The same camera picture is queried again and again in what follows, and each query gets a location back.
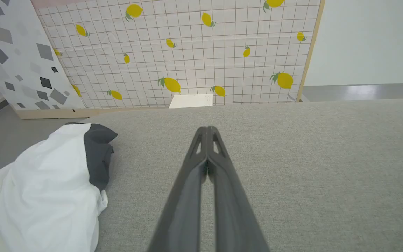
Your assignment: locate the white box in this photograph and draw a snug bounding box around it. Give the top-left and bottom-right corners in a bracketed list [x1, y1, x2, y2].
[169, 94, 213, 109]

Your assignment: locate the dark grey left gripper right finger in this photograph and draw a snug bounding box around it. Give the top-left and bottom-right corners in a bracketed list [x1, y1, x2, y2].
[207, 126, 270, 252]

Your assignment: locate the wooden framed grid fence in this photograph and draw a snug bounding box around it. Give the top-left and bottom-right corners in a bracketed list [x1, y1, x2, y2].
[35, 0, 326, 109]

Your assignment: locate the white and black garment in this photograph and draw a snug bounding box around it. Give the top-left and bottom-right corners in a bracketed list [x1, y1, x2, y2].
[0, 122, 118, 252]

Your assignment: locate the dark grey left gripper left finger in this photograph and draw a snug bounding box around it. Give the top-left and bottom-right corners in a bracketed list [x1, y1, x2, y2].
[147, 127, 208, 252]

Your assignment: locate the grey terrazzo pattern panel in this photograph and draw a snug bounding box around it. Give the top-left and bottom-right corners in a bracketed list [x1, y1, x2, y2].
[0, 0, 87, 120]

